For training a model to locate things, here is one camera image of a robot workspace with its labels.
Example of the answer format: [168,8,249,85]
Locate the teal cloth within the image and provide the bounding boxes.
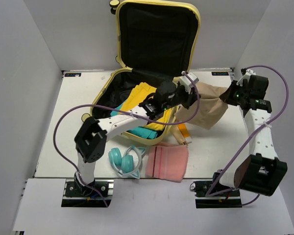
[110,102,159,140]

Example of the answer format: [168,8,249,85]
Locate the pink striped towel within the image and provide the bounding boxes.
[145,142,189,183]

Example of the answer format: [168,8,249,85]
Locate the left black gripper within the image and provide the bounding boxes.
[162,83,201,111]

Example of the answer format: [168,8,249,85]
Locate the teal cat-ear headphones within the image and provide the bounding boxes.
[108,145,146,179]

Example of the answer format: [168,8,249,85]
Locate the beige cloth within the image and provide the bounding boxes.
[174,82,228,130]

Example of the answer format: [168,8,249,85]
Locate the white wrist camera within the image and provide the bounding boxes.
[179,71,199,94]
[236,68,256,86]

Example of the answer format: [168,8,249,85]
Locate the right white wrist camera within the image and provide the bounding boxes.
[236,68,256,86]

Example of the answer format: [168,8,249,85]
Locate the orange sunscreen tube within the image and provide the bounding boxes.
[177,124,192,144]

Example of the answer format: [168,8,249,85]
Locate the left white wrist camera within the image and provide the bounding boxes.
[179,71,199,94]

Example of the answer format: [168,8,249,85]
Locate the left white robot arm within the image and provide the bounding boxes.
[74,77,199,195]

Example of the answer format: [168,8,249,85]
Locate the yellow suitcase with black lining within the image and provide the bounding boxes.
[83,0,200,145]

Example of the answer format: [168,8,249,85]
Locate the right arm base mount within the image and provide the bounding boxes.
[190,180,242,209]

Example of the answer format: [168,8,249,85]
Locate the yellow cloth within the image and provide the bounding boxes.
[121,82,177,132]

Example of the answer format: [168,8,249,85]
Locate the beige cosmetic tube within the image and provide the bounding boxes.
[170,126,188,145]

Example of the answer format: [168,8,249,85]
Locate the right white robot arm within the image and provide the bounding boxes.
[207,70,288,196]

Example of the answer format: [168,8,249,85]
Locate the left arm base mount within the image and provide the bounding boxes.
[61,180,114,208]

